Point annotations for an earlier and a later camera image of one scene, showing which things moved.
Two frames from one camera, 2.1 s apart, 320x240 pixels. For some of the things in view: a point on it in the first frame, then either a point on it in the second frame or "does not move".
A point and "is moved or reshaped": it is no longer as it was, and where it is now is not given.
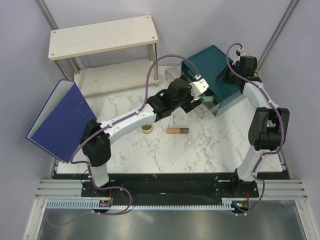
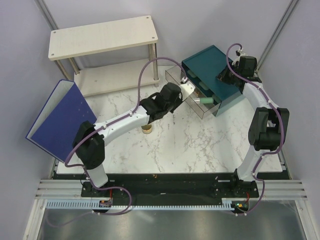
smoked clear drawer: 215,113 does not move
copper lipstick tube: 177,130 is moved or reshaped
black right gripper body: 229,76 does not move
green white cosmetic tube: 208,99 does not move
